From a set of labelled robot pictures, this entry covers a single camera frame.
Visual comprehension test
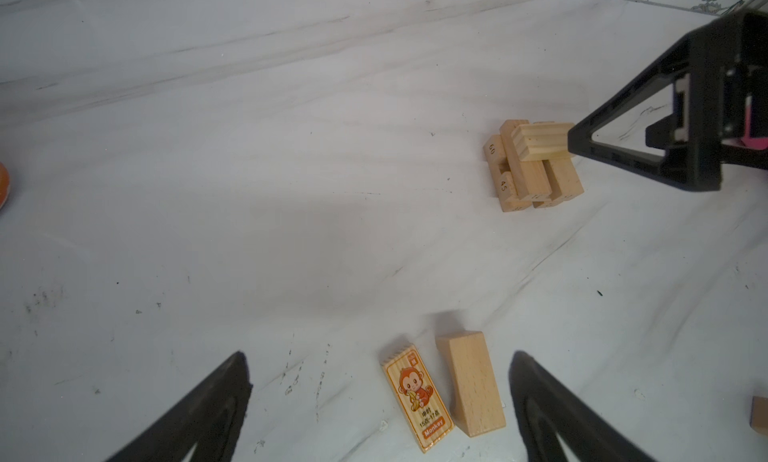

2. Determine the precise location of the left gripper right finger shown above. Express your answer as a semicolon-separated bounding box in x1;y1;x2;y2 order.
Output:
508;351;652;461

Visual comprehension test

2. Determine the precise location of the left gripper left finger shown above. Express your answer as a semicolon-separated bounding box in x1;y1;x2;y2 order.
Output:
110;351;252;461

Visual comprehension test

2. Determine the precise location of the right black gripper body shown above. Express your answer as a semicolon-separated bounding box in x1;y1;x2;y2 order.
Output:
686;10;767;191

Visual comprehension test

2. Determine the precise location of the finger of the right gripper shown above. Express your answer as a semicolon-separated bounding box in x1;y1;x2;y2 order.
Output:
568;38;696;189

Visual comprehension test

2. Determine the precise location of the wood block of trio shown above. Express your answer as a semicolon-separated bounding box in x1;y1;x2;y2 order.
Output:
484;134;510;174
492;171;532;212

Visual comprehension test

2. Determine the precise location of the ridged wood block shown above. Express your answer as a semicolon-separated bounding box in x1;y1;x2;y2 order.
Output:
511;122;574;161

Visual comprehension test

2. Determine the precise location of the plain wood block beside printed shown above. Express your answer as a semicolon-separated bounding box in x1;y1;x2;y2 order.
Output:
436;331;506;437

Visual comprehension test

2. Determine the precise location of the curved wood block right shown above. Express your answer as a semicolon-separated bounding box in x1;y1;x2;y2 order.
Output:
749;396;768;437

